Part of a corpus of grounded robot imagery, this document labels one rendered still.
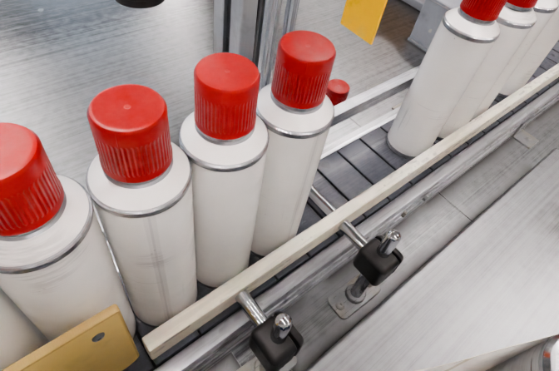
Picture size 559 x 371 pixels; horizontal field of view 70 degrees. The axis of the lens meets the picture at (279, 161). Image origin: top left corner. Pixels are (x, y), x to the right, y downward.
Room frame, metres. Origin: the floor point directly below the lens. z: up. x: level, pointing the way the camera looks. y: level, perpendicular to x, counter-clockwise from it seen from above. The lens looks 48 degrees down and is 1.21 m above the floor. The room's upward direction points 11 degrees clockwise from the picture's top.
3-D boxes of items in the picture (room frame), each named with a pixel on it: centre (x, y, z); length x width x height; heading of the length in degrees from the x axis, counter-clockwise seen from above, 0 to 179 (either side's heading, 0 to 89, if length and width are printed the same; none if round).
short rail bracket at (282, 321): (0.11, -0.01, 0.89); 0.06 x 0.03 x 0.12; 47
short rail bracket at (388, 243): (0.18, -0.10, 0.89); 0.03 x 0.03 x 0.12; 47
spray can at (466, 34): (0.36, -0.15, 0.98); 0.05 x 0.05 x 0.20
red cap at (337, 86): (0.47, -0.06, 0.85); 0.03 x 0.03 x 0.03
